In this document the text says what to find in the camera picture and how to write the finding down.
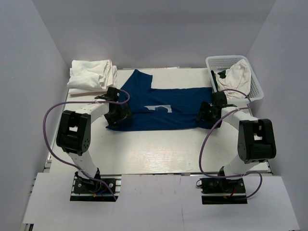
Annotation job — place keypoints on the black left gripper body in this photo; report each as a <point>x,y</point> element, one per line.
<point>119,114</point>

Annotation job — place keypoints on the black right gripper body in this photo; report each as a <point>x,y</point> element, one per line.
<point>213,120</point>

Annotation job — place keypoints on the blue Mickey print t-shirt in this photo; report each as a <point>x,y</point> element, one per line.
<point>161,109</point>

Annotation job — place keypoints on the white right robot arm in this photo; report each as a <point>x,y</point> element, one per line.
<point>255,143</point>

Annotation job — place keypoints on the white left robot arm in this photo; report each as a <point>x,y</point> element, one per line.
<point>74,132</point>

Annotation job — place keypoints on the dark green garment in basket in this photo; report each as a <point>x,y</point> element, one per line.
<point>221,76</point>

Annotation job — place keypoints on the crumpled white t-shirt in basket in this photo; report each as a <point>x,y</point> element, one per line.
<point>238,80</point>

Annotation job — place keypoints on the white plastic laundry basket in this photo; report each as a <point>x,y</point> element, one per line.
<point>223,62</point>

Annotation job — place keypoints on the folded white t-shirt lower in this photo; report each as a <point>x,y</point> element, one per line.
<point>95,78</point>

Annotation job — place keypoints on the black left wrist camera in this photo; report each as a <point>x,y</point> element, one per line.
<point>112,94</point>

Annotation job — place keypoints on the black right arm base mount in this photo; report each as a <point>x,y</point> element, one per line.
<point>222,191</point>

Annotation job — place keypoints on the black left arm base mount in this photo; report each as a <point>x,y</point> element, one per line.
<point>83,192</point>

